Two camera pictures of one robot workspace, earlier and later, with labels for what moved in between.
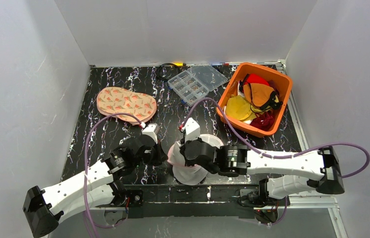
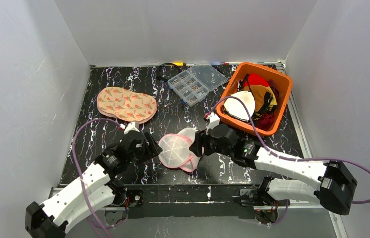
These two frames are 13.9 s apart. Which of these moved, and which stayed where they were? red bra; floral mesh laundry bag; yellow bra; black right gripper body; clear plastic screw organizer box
Moved: black right gripper body; yellow bra
Stayed: red bra; floral mesh laundry bag; clear plastic screw organizer box
